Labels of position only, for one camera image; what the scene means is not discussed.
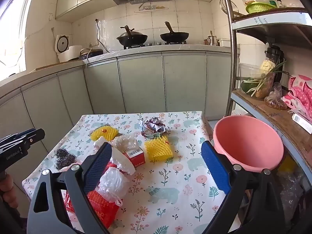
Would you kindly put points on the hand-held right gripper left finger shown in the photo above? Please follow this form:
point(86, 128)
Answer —
point(97, 169)

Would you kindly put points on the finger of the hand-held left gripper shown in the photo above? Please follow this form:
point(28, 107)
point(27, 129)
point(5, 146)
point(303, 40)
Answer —
point(14, 136)
point(36, 137)

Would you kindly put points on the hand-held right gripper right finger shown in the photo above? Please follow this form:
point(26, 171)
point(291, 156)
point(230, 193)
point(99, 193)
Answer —
point(215, 167)

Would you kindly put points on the translucent white plastic bag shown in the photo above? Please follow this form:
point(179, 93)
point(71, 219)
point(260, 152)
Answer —
point(113, 182)

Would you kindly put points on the steel wool scrubber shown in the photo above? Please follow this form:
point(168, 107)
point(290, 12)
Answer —
point(63, 158)

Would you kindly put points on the yellow foam fruit net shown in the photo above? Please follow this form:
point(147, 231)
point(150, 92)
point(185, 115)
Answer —
point(104, 134)
point(158, 150)

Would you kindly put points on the red plastic bag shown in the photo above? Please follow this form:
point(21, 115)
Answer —
point(102, 207)

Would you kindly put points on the pink plastic bucket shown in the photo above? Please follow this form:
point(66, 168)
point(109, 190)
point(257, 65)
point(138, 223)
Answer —
point(246, 141)

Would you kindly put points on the small red cardboard box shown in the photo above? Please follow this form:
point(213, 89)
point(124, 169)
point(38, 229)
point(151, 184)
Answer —
point(136, 159)

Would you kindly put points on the clear plastic bag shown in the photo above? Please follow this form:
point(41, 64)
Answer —
point(126, 141)

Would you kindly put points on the purple white paper ball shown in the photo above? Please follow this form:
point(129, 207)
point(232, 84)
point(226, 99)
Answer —
point(153, 126)

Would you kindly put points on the person's left hand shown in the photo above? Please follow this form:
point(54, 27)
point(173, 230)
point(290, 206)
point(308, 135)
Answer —
point(5, 187)

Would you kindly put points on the floral bear print tablecloth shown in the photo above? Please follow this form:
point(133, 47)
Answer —
point(170, 175)

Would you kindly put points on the yellow plastic item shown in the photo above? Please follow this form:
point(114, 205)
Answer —
point(287, 164)

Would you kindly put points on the crinkled clear plastic sheet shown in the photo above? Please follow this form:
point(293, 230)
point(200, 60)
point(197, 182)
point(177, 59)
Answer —
point(290, 190)

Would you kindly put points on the dark green vegetable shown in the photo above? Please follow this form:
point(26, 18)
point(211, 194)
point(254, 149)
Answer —
point(245, 87)

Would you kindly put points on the bag of brown food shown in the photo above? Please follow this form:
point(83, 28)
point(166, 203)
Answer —
point(275, 102)

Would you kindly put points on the white rice cooker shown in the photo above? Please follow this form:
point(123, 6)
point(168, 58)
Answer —
point(69, 53)

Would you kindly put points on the window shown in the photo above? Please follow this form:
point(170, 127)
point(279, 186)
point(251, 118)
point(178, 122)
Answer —
point(9, 41)

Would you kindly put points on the pale green lower cabinets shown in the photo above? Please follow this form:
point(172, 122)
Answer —
point(139, 82)

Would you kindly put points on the flat white box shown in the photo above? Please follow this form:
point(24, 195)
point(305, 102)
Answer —
point(302, 123)

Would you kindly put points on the clear plastic tub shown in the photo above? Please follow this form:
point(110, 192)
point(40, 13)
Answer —
point(246, 70)

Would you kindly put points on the black induction cooker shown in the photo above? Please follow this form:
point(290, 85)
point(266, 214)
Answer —
point(93, 53)

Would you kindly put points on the napa cabbage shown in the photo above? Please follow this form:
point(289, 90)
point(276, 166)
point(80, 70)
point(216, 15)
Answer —
point(267, 66)

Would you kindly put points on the pink polka dot cloth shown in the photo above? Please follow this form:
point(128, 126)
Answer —
point(299, 90)

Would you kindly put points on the white lidded container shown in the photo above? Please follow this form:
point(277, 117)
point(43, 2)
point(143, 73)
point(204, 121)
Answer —
point(224, 42)

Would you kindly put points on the steel kettle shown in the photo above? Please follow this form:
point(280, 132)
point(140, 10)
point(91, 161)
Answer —
point(212, 41)

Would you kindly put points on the black blender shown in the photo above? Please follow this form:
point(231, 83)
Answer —
point(274, 53)

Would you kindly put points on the black wok with lid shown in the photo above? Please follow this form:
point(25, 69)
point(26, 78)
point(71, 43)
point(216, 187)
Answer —
point(131, 39)

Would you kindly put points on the black open wok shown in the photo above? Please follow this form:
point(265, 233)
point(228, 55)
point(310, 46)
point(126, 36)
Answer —
point(174, 37)

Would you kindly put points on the gas stove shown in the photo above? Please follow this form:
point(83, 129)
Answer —
point(151, 44)

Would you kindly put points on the metal shelf rack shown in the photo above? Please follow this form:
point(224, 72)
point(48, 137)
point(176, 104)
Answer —
point(268, 23)

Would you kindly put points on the metal skimmer ladle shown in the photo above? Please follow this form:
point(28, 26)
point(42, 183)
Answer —
point(226, 4)

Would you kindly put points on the green plastic basket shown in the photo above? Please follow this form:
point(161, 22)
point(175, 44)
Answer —
point(258, 7)

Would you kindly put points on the pale upper wall cabinets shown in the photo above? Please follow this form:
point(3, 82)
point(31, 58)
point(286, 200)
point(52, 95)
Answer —
point(70, 0)

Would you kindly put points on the wall decal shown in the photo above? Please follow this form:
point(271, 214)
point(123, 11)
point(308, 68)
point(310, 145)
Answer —
point(148, 7)

